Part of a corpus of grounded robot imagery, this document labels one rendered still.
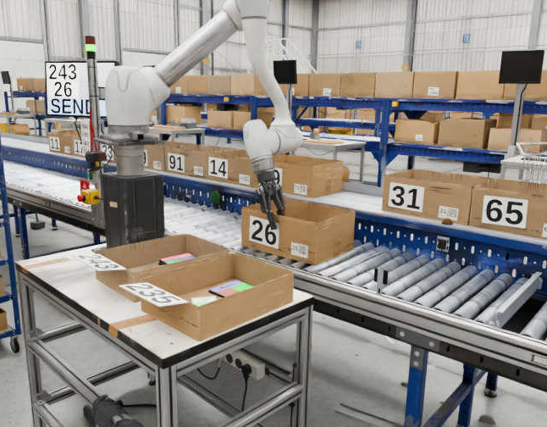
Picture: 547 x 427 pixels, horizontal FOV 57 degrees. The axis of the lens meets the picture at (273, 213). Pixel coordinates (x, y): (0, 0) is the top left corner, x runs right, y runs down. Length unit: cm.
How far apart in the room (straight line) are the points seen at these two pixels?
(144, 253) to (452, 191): 125
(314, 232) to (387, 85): 561
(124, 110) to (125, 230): 45
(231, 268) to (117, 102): 74
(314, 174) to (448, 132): 437
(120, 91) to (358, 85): 593
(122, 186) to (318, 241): 77
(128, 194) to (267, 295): 73
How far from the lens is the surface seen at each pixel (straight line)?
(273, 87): 207
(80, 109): 303
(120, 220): 202
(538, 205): 208
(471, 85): 693
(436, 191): 220
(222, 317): 140
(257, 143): 199
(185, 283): 165
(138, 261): 193
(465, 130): 668
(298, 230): 196
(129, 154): 200
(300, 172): 255
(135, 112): 196
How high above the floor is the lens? 139
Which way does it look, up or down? 13 degrees down
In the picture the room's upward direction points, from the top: 1 degrees clockwise
